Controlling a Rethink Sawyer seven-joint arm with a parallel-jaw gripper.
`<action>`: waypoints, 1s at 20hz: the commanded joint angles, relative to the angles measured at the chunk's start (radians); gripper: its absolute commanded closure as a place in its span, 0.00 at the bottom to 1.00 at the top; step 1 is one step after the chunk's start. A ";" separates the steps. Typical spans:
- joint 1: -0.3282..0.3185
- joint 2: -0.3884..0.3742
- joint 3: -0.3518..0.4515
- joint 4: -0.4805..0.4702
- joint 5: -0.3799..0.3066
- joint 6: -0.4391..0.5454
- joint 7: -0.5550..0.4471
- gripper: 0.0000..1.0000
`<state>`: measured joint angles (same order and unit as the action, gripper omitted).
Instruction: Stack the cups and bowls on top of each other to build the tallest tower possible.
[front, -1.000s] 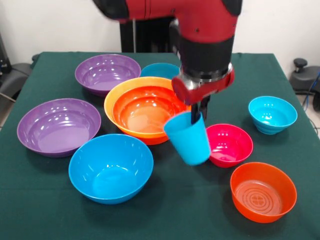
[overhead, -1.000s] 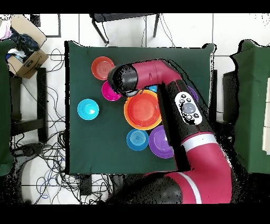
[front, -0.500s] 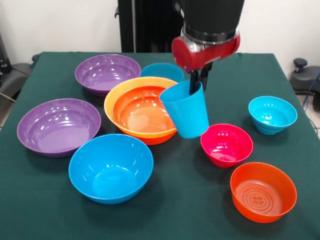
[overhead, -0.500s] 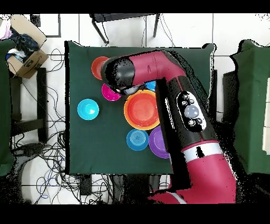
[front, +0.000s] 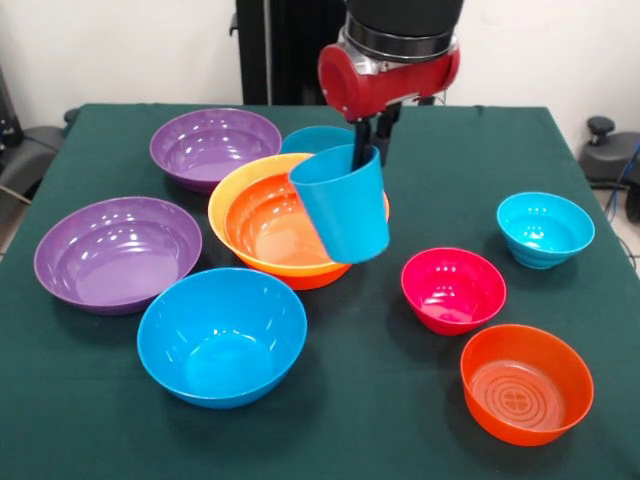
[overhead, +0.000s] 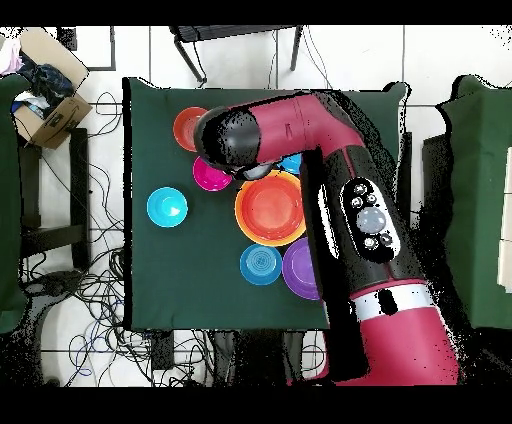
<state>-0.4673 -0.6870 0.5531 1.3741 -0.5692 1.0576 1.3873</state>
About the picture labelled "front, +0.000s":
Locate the magenta bowl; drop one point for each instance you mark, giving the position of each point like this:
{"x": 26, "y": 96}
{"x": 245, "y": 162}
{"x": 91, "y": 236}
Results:
{"x": 450, "y": 290}

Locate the large orange bowl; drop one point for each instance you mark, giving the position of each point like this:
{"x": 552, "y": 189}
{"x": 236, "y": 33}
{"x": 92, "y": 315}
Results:
{"x": 222, "y": 192}

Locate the purple bowl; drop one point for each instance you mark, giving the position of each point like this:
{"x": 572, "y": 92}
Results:
{"x": 115, "y": 255}
{"x": 210, "y": 145}

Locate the glossy red bowl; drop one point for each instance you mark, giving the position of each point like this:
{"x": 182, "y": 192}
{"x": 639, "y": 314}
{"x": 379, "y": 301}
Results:
{"x": 270, "y": 225}

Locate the dark grey pedestal foot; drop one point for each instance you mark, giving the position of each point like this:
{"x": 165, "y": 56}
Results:
{"x": 35, "y": 145}
{"x": 610, "y": 155}

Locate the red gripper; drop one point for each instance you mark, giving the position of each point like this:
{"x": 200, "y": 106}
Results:
{"x": 350, "y": 85}

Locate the large blue bowl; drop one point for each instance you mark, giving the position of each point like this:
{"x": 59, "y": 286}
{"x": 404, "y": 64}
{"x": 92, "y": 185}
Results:
{"x": 220, "y": 330}

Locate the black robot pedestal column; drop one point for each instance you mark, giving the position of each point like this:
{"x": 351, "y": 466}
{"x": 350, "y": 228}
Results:
{"x": 290, "y": 50}

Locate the blue cup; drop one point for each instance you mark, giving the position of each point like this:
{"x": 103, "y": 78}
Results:
{"x": 345, "y": 215}

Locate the dark green tablecloth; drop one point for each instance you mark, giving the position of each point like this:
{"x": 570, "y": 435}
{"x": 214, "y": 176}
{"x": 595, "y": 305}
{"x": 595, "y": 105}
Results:
{"x": 400, "y": 450}

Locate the cyan ribbed bowl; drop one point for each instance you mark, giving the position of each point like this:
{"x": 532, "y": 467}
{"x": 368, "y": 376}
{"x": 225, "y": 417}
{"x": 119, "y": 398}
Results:
{"x": 545, "y": 225}

